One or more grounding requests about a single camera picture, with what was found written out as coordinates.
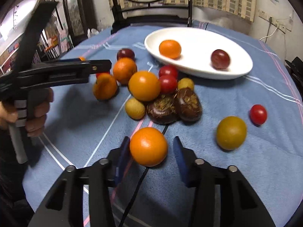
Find large orange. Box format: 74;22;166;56
128;71;161;101

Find yellow longan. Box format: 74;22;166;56
178;77;195;91
125;98;146;120

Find yellow-green round fruit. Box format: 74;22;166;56
216;116;247;151

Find red tomato pile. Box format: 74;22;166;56
159;75;178;94
158;65;178;79

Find dark water chestnut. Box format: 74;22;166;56
174;88;202;122
146;95;178;125

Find red cherry tomato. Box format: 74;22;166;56
250;104;268;126

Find orange mandarin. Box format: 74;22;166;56
92;73;118;100

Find person's left hand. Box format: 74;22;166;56
0;88;55;138

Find dark wooden framed cabinet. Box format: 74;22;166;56
63;0;97;46

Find blue striped tablecloth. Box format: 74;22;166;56
23;22;302;226

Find orange on plate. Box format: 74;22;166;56
159;40;182;59

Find round embroidered screen black stand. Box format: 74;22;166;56
108;0;193;34

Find white oval plate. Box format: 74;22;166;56
144;27;253;80

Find dark red plum on plate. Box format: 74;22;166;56
211;49;231;70

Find black cable on table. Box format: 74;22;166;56
117;124;169;227

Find white power cable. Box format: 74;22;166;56
259;25;280;41

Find wall power strip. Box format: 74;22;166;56
258;9;293;34

